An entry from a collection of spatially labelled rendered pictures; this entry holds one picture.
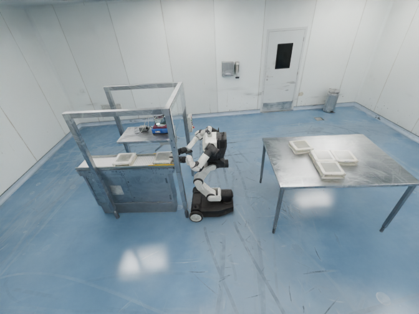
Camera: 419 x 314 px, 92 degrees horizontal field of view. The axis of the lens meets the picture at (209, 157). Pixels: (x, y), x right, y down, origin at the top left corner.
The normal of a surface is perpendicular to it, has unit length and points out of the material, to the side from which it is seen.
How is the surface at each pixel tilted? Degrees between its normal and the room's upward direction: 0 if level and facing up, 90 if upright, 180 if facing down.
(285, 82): 90
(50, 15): 90
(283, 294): 0
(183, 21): 90
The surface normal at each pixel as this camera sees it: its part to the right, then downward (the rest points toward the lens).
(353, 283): -0.06, -0.82
